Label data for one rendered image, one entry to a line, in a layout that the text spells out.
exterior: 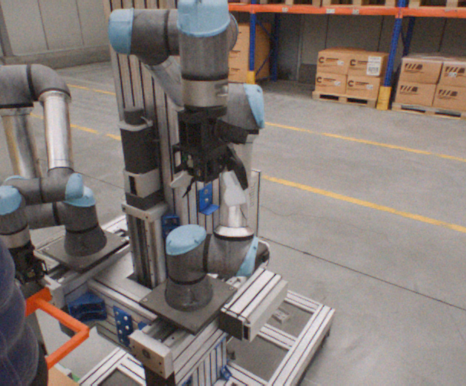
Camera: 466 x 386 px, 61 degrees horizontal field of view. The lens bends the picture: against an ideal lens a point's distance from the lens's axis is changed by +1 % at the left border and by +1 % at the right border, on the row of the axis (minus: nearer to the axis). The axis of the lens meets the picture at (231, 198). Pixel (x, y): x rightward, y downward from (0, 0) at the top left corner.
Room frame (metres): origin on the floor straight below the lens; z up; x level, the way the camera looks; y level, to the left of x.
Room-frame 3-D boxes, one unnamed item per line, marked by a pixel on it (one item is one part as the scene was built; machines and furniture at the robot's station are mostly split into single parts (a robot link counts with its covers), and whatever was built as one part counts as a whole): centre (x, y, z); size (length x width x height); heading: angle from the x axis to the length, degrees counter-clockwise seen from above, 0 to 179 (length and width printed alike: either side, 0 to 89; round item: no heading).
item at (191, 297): (0.96, 0.13, 1.09); 0.15 x 0.15 x 0.10
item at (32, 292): (0.91, 0.60, 1.08); 0.09 x 0.08 x 0.05; 147
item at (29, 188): (1.00, 0.60, 1.37); 0.11 x 0.11 x 0.08; 17
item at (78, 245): (1.23, 0.55, 1.09); 0.15 x 0.15 x 0.10
